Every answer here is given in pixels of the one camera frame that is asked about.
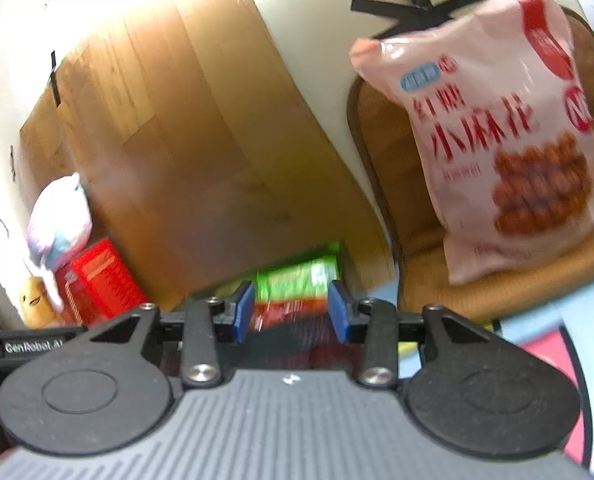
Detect large cardboard box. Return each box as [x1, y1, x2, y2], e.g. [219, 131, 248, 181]
[18, 0, 397, 312]

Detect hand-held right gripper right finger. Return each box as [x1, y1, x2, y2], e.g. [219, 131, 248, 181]
[327, 281, 502, 391]

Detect printed blanket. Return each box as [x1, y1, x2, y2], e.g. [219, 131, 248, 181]
[492, 280, 594, 480]

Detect bright green snack packet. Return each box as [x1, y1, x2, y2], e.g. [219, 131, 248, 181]
[253, 241, 344, 332]

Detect pink snack bag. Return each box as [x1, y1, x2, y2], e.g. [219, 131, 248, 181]
[349, 0, 594, 287]

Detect yellow plush toy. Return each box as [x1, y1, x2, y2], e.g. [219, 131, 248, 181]
[18, 276, 59, 330]

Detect red box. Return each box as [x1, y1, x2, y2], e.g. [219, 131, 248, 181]
[56, 237, 151, 327]

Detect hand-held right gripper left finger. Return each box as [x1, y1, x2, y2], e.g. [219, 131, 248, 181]
[80, 281, 256, 390]

